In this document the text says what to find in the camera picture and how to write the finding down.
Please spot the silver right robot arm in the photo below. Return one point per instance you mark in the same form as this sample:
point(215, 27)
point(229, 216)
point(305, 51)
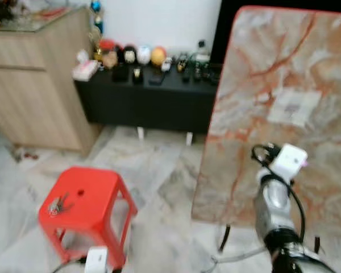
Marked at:
point(278, 210)

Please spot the bunch of keys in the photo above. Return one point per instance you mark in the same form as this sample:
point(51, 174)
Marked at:
point(59, 206)

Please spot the red plastic stool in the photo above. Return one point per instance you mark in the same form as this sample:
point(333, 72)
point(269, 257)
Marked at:
point(94, 196)

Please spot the red dumbbell toy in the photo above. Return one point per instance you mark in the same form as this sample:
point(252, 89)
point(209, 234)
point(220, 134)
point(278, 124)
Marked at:
point(30, 154)

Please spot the black tv console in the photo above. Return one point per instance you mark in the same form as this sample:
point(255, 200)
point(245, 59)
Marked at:
point(148, 105)

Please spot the light wooden cabinet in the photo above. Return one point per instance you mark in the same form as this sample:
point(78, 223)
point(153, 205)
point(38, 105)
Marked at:
point(34, 96)

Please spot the black computer mouse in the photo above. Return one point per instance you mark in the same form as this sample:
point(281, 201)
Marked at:
point(137, 75)

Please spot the black phone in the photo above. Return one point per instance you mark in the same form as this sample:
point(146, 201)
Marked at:
point(156, 78)

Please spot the black wallet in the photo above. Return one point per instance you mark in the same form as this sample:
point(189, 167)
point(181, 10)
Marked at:
point(121, 73)

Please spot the pink white tissue box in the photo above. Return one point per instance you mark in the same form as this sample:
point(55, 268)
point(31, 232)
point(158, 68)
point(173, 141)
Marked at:
point(85, 69)

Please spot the small panda figurine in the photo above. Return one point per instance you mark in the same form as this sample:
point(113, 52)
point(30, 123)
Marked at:
point(166, 64)

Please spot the black helmet figurine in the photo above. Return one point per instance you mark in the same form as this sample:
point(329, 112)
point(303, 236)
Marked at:
point(129, 54)

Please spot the red lid jar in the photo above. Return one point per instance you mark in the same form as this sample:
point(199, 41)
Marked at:
point(108, 54)

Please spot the white helmet figurine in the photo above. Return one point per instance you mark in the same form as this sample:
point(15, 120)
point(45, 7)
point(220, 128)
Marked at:
point(144, 55)

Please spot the orange ball figurine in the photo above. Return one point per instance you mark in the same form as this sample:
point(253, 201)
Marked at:
point(158, 56)

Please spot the small dark figurine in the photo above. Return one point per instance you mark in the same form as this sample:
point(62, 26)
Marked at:
point(183, 62)

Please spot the white paper label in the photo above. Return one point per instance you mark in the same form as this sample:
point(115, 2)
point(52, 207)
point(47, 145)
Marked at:
point(294, 107)

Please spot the white green device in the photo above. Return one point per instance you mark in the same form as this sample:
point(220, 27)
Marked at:
point(202, 54)

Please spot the gold trophy blue ball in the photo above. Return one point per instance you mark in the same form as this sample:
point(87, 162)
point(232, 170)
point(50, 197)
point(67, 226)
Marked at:
point(96, 28)

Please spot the marble top table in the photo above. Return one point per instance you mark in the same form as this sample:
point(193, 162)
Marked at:
point(261, 74)

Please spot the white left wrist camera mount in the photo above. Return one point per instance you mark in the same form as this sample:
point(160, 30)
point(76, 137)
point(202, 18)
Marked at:
point(96, 260)

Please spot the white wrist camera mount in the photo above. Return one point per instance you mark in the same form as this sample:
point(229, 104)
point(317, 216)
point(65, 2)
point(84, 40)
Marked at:
point(96, 260)
point(288, 162)

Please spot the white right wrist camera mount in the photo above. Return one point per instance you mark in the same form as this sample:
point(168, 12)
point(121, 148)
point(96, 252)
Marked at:
point(288, 162)

